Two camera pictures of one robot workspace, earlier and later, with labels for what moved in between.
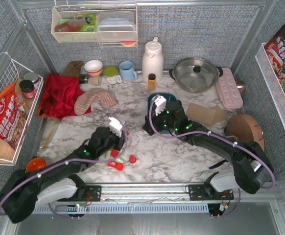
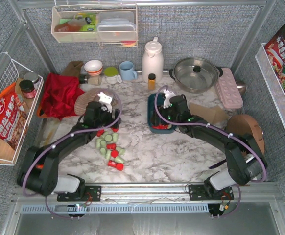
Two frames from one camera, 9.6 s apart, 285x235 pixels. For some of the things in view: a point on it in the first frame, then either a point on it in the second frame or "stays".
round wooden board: x=245 y=128 stays
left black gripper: x=119 y=142 -> x=113 y=118
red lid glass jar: x=27 y=87 stays
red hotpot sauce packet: x=282 y=50 stays
